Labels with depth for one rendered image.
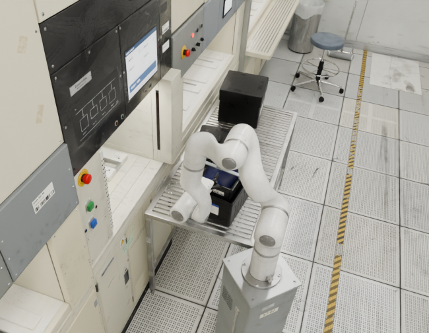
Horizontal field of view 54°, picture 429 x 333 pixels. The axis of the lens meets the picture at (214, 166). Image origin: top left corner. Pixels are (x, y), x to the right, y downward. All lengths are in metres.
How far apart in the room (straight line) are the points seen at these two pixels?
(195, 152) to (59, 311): 0.84
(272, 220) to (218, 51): 2.13
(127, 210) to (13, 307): 0.65
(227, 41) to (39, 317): 2.48
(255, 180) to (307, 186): 2.09
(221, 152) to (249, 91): 1.34
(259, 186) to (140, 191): 0.80
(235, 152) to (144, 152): 1.02
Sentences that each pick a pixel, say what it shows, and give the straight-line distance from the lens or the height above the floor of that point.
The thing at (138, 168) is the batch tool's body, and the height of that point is 0.87.
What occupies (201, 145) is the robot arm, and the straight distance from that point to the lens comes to 1.56.
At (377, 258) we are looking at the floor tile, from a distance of 3.33.
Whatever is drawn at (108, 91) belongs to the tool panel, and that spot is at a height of 1.59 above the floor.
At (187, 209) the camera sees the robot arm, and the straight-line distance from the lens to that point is 1.83.
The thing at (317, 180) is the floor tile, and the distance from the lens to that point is 3.75.
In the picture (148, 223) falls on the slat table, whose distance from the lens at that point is 2.31.
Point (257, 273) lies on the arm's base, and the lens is 1.98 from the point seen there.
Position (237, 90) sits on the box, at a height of 1.01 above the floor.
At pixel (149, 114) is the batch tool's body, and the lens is 2.22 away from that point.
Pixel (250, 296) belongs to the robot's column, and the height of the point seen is 0.76.
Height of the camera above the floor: 2.43
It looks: 41 degrees down
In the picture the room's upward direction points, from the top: 5 degrees clockwise
